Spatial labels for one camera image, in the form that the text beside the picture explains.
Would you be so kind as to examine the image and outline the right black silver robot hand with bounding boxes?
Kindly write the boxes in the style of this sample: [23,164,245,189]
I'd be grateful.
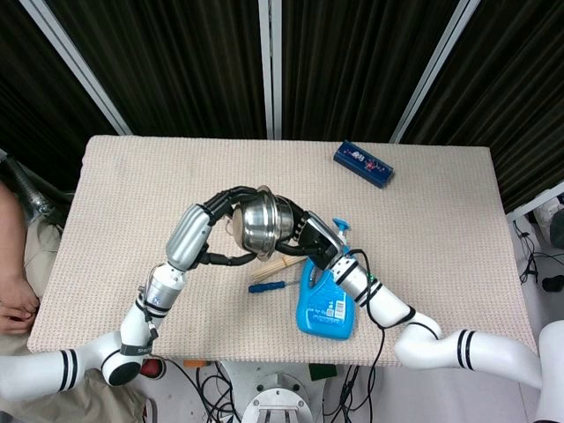
[275,202,350,271]

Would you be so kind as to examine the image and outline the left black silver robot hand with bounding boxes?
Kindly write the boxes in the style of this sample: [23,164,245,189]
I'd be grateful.
[165,184,262,271]

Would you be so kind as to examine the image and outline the bystander bare hand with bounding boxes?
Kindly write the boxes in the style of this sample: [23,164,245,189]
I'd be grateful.
[0,271,41,336]

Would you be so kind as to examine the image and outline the metal bowl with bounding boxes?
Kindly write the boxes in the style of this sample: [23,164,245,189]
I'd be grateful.
[271,196,297,257]
[232,184,279,266]

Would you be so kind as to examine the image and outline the bystander bare forearm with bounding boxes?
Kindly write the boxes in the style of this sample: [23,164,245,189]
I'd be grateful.
[0,180,28,283]

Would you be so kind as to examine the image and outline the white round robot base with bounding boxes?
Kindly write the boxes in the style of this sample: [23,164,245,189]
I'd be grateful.
[241,373,319,423]

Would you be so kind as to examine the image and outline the wooden chopstick bundle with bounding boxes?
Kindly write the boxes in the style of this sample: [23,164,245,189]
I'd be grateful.
[250,256,306,279]

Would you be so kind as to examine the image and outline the khaki trousers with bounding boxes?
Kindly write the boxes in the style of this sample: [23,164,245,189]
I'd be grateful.
[0,219,149,423]

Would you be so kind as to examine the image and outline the beige waffle tablecloth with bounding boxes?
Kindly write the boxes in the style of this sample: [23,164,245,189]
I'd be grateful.
[26,134,539,367]

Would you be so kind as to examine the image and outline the blue detergent bottle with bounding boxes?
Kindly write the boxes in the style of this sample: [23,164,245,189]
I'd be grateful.
[294,217,357,341]

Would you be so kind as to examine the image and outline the dark blue printed box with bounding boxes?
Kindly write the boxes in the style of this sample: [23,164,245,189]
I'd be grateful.
[333,139,396,189]

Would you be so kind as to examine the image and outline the dark green block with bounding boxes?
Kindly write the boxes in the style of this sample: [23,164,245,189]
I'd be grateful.
[308,364,339,382]

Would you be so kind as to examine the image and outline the red round button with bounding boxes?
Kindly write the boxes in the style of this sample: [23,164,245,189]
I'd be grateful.
[141,357,167,381]

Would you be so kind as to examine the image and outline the dark pleated curtain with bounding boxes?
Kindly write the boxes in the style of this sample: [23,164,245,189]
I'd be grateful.
[0,0,564,212]

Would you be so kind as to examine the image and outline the blue handle screwdriver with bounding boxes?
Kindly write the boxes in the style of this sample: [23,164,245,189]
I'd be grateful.
[248,279,297,294]

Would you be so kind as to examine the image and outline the grey corrugated hose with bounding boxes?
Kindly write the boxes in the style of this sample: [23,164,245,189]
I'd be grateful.
[0,148,70,226]

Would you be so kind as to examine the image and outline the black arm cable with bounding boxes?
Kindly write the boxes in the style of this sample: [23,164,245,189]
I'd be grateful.
[345,249,418,400]

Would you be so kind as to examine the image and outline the black floor cable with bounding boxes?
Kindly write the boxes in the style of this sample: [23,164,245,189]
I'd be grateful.
[323,365,375,423]
[165,357,248,423]

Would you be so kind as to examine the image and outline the white upright frame post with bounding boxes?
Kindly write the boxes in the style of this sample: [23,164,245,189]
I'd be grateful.
[257,0,283,140]

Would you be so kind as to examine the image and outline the white slanted frame post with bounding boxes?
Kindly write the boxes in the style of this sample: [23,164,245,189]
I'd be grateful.
[29,0,132,136]
[390,0,491,143]

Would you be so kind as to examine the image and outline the thin black side cable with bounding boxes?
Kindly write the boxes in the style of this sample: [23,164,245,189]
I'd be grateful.
[513,219,545,286]

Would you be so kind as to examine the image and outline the white frame beam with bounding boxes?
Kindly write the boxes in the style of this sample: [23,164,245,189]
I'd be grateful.
[505,180,564,222]

